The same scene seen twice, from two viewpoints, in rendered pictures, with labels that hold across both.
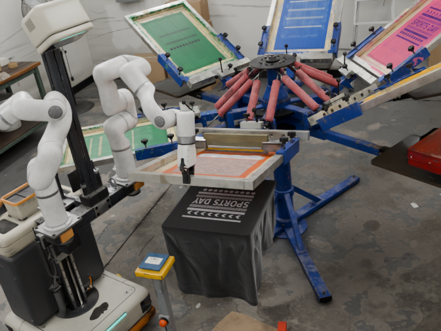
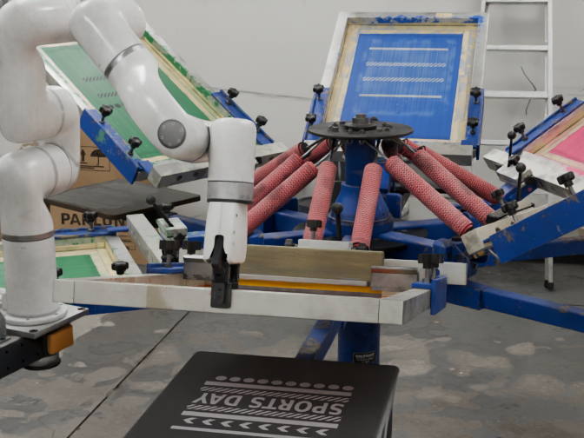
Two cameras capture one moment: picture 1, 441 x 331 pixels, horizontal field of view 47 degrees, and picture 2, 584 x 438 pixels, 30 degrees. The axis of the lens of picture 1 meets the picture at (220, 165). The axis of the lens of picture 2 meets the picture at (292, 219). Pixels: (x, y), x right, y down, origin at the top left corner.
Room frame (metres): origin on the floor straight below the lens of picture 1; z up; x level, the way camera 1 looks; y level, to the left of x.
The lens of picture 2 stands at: (0.21, 0.37, 1.80)
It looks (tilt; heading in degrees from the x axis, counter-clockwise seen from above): 14 degrees down; 348
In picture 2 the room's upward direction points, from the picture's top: straight up
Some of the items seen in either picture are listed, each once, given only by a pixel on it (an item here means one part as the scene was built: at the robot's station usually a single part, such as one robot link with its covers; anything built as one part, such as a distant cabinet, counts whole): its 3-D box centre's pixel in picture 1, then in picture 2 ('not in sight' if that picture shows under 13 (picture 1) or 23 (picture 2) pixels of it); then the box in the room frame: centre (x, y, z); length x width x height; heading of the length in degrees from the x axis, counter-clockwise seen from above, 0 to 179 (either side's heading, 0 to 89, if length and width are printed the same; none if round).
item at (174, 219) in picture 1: (220, 202); (268, 403); (2.14, 0.02, 0.95); 0.48 x 0.44 x 0.01; 156
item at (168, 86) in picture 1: (215, 98); (202, 226); (3.71, -0.04, 0.91); 1.34 x 0.40 x 0.08; 36
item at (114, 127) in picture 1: (118, 131); (29, 191); (2.23, 0.45, 1.37); 0.13 x 0.10 x 0.16; 139
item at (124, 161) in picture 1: (122, 161); (24, 274); (2.23, 0.47, 1.21); 0.16 x 0.13 x 0.15; 51
